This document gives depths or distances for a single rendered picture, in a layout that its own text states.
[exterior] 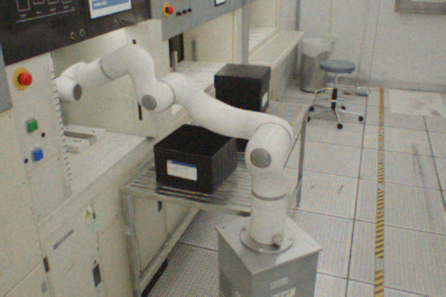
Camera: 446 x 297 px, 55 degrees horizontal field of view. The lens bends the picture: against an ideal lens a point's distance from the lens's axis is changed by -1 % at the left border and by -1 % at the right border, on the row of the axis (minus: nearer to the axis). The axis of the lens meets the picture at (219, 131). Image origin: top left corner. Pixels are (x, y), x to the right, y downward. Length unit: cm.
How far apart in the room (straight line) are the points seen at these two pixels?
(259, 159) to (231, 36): 213
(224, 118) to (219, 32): 203
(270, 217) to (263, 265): 15
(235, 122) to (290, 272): 54
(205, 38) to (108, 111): 145
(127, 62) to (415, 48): 480
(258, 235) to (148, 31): 97
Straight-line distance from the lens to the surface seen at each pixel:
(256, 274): 145
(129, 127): 213
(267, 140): 128
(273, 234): 150
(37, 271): 162
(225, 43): 336
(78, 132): 214
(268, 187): 140
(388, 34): 586
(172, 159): 181
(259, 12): 481
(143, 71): 142
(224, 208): 173
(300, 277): 159
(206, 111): 138
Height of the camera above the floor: 170
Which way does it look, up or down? 23 degrees down
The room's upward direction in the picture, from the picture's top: straight up
